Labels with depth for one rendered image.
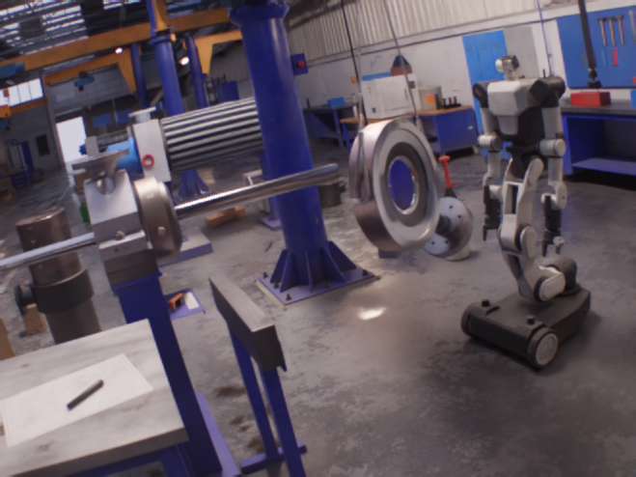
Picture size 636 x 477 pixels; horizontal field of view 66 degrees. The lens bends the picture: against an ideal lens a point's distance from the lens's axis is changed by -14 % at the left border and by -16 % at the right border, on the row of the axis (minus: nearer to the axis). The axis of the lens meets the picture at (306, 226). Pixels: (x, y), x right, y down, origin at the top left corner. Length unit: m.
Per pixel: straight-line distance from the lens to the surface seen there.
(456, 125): 8.32
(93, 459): 1.29
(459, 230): 1.80
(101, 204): 2.20
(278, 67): 4.03
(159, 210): 2.23
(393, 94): 9.09
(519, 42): 7.16
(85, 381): 1.62
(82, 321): 3.82
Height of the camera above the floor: 1.52
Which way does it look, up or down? 15 degrees down
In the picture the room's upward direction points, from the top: 12 degrees counter-clockwise
